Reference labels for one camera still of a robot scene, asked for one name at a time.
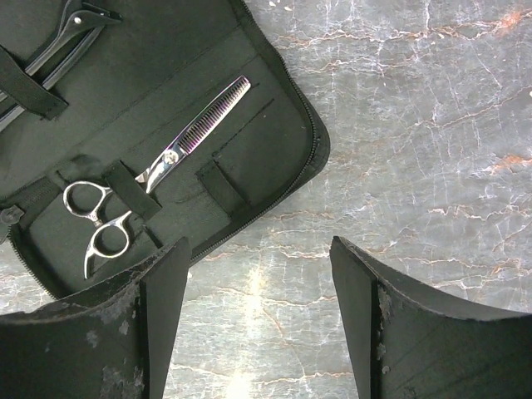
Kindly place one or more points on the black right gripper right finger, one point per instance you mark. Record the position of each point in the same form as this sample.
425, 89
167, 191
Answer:
407, 339

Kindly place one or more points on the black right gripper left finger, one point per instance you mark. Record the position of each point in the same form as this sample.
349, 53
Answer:
112, 340

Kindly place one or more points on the silver thinning scissors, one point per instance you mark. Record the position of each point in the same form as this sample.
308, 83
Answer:
184, 144

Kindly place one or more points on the black zip tool case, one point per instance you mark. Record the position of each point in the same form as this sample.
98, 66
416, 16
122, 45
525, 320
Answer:
139, 84

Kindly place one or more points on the black hair clip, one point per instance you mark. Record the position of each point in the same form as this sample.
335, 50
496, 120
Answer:
79, 18

